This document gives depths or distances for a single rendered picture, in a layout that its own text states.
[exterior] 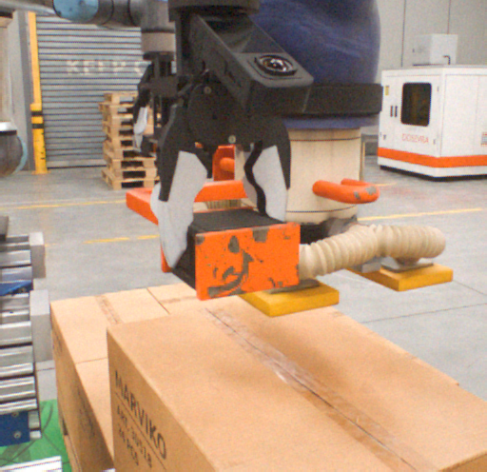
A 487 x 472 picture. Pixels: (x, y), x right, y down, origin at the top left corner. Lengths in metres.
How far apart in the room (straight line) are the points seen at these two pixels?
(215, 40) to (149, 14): 0.94
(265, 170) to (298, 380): 0.50
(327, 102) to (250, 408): 0.42
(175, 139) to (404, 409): 0.55
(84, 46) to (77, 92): 0.79
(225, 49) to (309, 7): 0.36
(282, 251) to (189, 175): 0.09
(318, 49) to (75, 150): 10.08
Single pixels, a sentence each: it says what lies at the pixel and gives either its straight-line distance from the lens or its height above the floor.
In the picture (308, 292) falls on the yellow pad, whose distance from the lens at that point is 0.71.
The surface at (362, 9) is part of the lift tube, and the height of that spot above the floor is 1.47.
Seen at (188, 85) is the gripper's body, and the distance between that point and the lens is 0.45.
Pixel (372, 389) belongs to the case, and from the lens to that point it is 0.91.
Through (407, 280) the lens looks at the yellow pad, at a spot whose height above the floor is 1.13.
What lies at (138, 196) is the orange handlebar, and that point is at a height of 1.26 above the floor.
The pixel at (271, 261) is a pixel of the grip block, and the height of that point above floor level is 1.25.
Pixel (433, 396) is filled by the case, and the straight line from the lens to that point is 0.91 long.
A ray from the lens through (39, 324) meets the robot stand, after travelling 1.10.
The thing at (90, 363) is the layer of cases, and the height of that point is 0.54.
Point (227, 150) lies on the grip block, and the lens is 1.03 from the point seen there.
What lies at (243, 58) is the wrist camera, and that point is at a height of 1.40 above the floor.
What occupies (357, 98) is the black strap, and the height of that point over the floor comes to 1.36.
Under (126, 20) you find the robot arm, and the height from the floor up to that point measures 1.52.
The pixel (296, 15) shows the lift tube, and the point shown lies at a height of 1.46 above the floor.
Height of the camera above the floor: 1.38
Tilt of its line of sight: 13 degrees down
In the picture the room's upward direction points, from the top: straight up
